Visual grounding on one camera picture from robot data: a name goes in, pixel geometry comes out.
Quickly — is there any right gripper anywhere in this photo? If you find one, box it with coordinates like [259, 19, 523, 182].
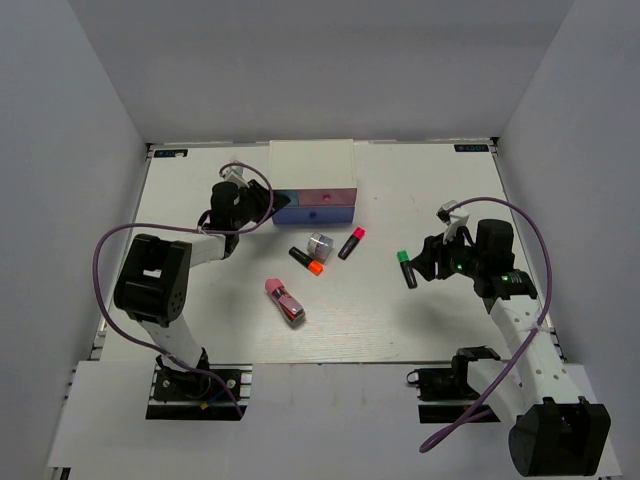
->
[410, 224, 486, 282]

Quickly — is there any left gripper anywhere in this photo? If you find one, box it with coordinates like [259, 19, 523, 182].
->
[232, 179, 291, 231]

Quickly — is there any white drawer organizer box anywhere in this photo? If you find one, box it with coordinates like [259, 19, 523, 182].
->
[268, 139, 357, 190]

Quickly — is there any small blue drawer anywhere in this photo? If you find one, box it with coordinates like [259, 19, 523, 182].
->
[274, 190, 299, 208]

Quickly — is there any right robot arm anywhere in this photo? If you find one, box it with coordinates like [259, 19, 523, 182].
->
[411, 219, 611, 477]

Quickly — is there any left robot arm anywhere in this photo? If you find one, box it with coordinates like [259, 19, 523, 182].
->
[114, 180, 290, 399]

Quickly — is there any wide blue drawer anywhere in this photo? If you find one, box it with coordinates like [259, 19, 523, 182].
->
[272, 206, 355, 225]

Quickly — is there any green cap highlighter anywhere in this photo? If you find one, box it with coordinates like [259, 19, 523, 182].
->
[396, 250, 417, 289]

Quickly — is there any pink drawer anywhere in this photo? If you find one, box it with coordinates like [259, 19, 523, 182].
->
[297, 188, 357, 206]

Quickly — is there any pink cap highlighter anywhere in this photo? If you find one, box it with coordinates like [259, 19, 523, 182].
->
[338, 227, 366, 260]

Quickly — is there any orange cap highlighter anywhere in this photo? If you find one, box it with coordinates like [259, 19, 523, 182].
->
[288, 247, 324, 276]

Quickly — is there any pink cap clip tube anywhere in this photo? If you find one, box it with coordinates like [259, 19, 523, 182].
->
[265, 278, 306, 328]

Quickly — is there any right corner label sticker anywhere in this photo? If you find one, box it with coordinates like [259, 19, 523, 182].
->
[453, 144, 490, 153]

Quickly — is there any corner label sticker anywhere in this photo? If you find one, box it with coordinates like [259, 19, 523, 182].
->
[153, 149, 188, 158]
[453, 144, 490, 153]

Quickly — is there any left corner label sticker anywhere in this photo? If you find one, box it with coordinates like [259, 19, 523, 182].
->
[153, 149, 188, 158]

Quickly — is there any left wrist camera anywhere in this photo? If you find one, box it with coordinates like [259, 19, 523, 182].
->
[219, 162, 246, 186]

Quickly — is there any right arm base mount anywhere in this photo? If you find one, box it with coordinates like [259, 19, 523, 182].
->
[406, 346, 501, 424]

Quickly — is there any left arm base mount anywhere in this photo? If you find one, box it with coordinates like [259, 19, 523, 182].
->
[145, 364, 253, 421]

